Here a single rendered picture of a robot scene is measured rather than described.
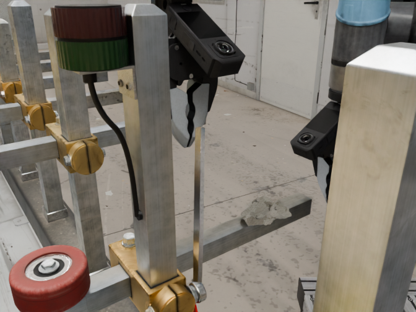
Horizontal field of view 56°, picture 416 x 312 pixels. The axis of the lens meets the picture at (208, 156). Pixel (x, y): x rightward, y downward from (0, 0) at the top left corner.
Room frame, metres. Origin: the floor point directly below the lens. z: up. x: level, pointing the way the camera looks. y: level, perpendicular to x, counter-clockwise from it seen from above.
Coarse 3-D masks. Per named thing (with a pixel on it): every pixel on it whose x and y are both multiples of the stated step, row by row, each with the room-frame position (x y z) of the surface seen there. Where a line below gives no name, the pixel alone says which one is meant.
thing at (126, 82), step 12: (84, 72) 0.33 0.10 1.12; (96, 72) 0.33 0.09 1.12; (120, 72) 0.37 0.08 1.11; (132, 72) 0.35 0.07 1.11; (120, 84) 0.37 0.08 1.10; (132, 84) 0.35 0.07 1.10; (96, 96) 0.34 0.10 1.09; (132, 96) 0.35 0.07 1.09; (108, 120) 0.35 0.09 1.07; (120, 132) 0.35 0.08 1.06; (132, 168) 0.36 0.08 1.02; (132, 180) 0.36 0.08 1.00; (132, 192) 0.36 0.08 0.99
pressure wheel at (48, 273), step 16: (32, 256) 0.36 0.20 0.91; (48, 256) 0.36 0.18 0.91; (64, 256) 0.36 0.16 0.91; (80, 256) 0.36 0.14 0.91; (16, 272) 0.33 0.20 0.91; (32, 272) 0.34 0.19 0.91; (48, 272) 0.33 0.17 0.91; (64, 272) 0.33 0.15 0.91; (80, 272) 0.33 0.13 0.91; (16, 288) 0.31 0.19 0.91; (32, 288) 0.31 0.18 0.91; (48, 288) 0.31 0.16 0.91; (64, 288) 0.31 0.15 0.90; (80, 288) 0.33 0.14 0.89; (16, 304) 0.31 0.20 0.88; (32, 304) 0.30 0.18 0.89; (48, 304) 0.31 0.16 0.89; (64, 304) 0.31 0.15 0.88
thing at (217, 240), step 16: (304, 208) 0.56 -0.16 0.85; (224, 224) 0.50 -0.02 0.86; (240, 224) 0.50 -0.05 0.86; (272, 224) 0.52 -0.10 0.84; (192, 240) 0.46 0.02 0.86; (208, 240) 0.46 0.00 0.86; (224, 240) 0.47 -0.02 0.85; (240, 240) 0.48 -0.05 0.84; (176, 256) 0.42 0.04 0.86; (192, 256) 0.43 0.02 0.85; (208, 256) 0.45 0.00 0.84; (112, 272) 0.39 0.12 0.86; (96, 288) 0.36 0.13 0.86; (112, 288) 0.37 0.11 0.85; (128, 288) 0.38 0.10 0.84; (80, 304) 0.34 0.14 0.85; (96, 304) 0.36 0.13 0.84; (112, 304) 0.37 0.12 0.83
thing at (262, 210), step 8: (256, 200) 0.55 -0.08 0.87; (264, 200) 0.55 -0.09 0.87; (248, 208) 0.52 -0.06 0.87; (256, 208) 0.52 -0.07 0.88; (264, 208) 0.52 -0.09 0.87; (272, 208) 0.52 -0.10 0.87; (280, 208) 0.53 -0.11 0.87; (288, 208) 0.54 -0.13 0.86; (248, 216) 0.50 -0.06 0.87; (256, 216) 0.51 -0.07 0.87; (264, 216) 0.50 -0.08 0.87; (272, 216) 0.51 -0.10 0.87; (280, 216) 0.51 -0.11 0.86; (288, 216) 0.52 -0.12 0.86; (248, 224) 0.49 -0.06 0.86; (256, 224) 0.49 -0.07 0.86; (264, 224) 0.49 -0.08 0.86
